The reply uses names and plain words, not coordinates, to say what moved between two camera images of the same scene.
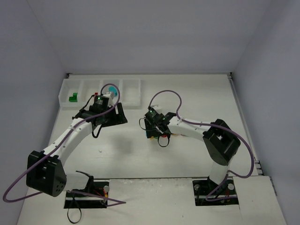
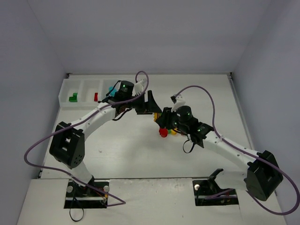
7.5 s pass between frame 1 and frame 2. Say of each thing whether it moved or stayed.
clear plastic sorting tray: stayed
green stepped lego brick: stayed
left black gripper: moved
